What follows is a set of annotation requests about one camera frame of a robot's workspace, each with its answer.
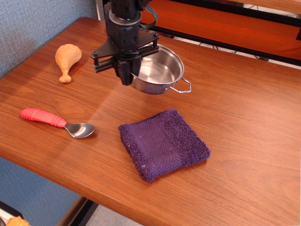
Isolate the red handled metal spoon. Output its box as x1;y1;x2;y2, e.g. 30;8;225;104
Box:
20;108;95;138

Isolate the orange toy at corner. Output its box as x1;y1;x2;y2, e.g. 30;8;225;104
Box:
6;216;30;226

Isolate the orange panel with black frame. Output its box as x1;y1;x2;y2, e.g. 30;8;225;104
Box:
150;0;301;65

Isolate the small stainless steel pot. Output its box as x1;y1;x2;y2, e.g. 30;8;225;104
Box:
131;45;192;95

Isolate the toy chicken drumstick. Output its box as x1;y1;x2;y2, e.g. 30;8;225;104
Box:
55;44;82;83

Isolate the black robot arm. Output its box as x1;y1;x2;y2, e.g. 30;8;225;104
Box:
91;0;160;86

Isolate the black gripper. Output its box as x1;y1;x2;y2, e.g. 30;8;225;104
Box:
91;4;160;86

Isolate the purple terry cloth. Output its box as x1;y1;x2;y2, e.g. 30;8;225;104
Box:
119;109;211;182

